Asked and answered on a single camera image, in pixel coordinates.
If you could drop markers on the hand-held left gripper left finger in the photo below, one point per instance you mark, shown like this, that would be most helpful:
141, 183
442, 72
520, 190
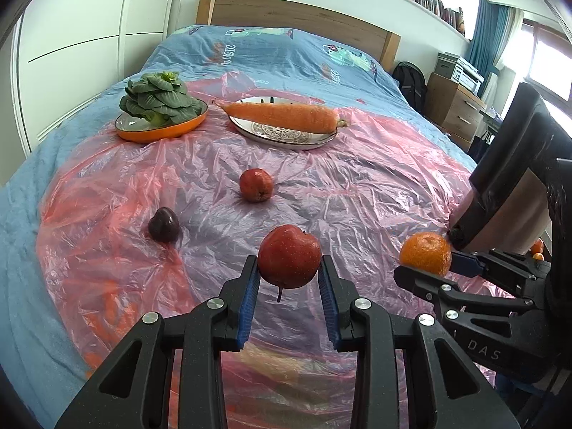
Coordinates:
248, 304

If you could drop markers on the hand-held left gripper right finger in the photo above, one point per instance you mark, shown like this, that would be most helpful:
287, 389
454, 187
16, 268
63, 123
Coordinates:
333, 304

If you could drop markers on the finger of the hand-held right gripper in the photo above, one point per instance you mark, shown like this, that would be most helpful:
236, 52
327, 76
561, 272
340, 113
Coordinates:
424, 286
464, 262

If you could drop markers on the small mandarin orange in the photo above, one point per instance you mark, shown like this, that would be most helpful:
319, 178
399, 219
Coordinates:
424, 252

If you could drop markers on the small red apple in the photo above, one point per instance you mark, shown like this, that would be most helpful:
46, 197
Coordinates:
255, 184
289, 257

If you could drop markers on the dark purple plum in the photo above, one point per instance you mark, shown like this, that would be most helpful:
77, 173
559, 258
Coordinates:
164, 225

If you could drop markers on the black and copper electric kettle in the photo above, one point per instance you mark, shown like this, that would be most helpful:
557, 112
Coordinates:
505, 214

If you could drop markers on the pink plastic sheet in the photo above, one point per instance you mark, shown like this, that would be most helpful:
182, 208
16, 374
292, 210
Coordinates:
357, 187

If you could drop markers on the wooden nightstand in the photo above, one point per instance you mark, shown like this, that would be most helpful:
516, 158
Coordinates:
451, 107

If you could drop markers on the patterned white plate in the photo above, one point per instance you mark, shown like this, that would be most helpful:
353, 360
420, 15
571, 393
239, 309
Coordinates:
286, 139

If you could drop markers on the black backpack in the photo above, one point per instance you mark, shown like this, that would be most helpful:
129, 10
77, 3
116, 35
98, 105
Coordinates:
409, 85

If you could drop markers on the large carrot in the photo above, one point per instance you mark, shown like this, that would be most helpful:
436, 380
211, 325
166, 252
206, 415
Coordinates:
281, 116

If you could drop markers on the orange oval dish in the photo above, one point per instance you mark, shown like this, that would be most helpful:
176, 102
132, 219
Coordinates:
156, 136

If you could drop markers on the grey printer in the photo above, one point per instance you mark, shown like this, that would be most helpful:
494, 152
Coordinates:
456, 69

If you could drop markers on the window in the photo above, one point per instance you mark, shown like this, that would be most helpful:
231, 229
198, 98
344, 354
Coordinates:
549, 67

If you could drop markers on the teal curtain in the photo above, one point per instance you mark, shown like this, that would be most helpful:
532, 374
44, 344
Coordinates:
487, 40

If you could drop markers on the green bok choy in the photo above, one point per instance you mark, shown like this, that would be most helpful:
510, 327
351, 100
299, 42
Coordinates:
156, 98

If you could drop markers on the wooden headboard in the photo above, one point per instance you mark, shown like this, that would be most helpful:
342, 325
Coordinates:
313, 18

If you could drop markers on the white wardrobe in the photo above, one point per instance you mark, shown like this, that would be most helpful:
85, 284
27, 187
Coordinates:
89, 31

